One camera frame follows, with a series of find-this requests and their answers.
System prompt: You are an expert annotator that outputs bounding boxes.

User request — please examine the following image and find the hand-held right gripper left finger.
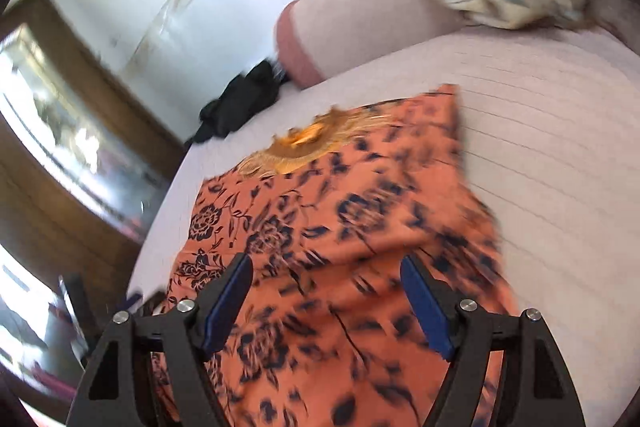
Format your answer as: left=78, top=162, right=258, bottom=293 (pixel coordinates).
left=72, top=252, right=254, bottom=427

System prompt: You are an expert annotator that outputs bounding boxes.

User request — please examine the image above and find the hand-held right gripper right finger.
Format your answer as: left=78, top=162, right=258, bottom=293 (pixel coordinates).
left=400, top=254, right=587, bottom=427

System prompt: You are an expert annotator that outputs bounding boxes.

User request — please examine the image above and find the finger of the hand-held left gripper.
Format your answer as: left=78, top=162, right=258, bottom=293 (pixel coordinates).
left=125, top=288, right=168, bottom=315

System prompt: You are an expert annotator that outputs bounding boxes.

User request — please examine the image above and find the orange floral garment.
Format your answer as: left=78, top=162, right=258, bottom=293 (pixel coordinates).
left=150, top=83, right=521, bottom=427

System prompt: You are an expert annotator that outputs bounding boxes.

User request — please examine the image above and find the wooden cabinet with mirror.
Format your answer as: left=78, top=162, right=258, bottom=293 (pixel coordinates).
left=0, top=0, right=186, bottom=408

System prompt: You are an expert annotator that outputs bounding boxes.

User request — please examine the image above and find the black cloth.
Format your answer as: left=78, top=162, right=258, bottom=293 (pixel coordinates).
left=187, top=59, right=291, bottom=145

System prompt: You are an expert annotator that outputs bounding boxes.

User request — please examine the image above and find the pink quilted bed cover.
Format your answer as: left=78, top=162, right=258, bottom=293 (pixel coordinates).
left=127, top=0, right=640, bottom=427

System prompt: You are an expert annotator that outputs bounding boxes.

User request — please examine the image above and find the pink bolster cushion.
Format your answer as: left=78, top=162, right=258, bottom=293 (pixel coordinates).
left=275, top=0, right=468, bottom=88

